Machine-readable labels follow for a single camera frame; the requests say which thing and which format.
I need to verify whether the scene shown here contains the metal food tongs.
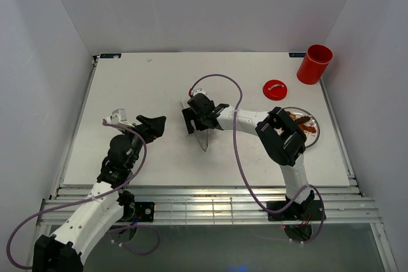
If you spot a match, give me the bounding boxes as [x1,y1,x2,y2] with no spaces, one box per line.
[180,99,211,153]

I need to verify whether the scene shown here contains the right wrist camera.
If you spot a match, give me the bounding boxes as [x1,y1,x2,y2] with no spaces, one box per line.
[189,88,207,97]

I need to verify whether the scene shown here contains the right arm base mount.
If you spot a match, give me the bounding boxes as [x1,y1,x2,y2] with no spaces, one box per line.
[267,190,326,221]

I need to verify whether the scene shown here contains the red container lid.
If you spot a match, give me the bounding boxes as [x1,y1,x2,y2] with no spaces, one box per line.
[263,80,288,101]

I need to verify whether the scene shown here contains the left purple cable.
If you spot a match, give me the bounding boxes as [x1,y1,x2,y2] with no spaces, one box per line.
[6,120,148,269]

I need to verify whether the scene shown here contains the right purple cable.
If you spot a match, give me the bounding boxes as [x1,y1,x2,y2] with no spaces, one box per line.
[189,73,326,222]

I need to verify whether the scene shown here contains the brown braised meat piece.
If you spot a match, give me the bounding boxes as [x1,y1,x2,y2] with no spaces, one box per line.
[288,111,296,120]

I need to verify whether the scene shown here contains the aluminium table frame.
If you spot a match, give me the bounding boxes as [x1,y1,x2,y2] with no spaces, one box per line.
[36,52,397,271]

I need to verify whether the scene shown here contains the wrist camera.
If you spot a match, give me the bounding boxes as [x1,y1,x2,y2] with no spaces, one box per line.
[189,88,207,97]
[103,108,133,127]

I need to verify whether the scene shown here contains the red cylindrical lunch container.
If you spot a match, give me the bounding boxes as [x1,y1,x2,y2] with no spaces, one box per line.
[296,44,333,85]

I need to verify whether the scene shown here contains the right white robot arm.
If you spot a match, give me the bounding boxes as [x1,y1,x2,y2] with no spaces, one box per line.
[182,92,314,219]

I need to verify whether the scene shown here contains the purple cable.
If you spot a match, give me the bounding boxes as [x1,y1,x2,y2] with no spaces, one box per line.
[6,120,148,269]
[189,73,326,222]

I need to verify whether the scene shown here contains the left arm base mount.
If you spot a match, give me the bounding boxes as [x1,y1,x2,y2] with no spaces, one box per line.
[118,190,155,223]

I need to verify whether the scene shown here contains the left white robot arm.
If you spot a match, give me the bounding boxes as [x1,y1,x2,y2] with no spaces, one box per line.
[32,110,166,271]

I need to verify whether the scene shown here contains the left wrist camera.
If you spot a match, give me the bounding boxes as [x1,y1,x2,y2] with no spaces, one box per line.
[103,108,133,127]

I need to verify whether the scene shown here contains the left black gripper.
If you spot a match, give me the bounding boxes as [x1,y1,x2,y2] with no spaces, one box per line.
[119,115,166,169]

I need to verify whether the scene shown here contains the patterned round plate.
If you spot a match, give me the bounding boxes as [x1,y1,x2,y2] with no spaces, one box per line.
[284,107,320,148]

